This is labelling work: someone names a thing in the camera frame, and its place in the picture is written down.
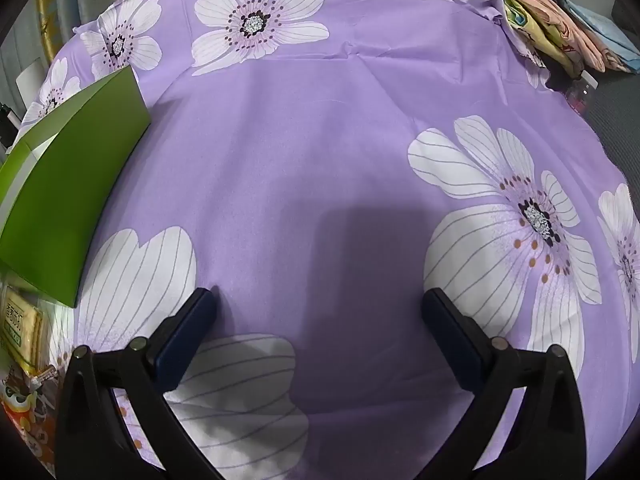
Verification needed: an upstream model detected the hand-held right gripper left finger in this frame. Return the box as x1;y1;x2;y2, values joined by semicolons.
54;287;223;480

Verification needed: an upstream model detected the light blue cloth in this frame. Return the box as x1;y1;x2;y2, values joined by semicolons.
520;0;640;73

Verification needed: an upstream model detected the gold patterned curtain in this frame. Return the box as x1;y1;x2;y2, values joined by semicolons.
37;0;166;61

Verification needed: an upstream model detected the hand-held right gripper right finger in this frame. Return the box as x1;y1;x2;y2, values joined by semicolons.
417;287;587;480

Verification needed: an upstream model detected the white panel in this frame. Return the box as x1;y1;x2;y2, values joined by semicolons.
15;57;51;111

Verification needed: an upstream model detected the clear plastic bottle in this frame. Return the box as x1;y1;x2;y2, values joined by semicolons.
562;72;598;113

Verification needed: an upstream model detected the orange snack packet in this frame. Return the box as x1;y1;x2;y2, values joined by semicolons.
0;360;63;476

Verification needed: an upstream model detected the green cardboard box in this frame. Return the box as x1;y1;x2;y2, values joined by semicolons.
0;66;152;308

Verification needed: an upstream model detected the cracker packet green label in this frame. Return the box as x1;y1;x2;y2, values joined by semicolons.
0;285;51;376

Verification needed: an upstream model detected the purple floral cloth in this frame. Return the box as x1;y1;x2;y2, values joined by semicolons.
10;0;640;480

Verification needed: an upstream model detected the pile of folded cloths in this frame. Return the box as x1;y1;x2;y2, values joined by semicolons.
447;0;623;73

